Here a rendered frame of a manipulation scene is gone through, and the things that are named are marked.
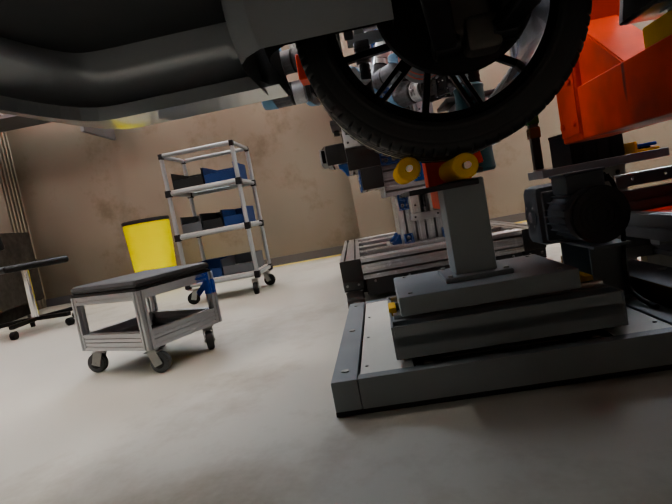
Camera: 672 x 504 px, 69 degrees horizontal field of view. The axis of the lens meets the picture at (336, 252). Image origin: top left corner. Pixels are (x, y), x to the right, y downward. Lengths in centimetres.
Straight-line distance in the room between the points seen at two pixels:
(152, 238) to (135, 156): 111
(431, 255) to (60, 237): 441
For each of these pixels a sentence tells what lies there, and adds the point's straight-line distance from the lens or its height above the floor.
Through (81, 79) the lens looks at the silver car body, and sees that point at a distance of 131.
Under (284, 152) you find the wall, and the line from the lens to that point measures 497.
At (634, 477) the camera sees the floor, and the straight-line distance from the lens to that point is 87.
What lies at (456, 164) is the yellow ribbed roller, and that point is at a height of 50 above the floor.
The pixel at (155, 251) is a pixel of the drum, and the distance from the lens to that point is 460.
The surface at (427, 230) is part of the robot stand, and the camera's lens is 238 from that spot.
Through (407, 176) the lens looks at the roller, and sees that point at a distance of 120.
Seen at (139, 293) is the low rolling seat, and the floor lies 29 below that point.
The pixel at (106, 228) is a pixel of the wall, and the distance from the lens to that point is 551.
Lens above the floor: 45
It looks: 5 degrees down
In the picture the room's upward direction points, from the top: 11 degrees counter-clockwise
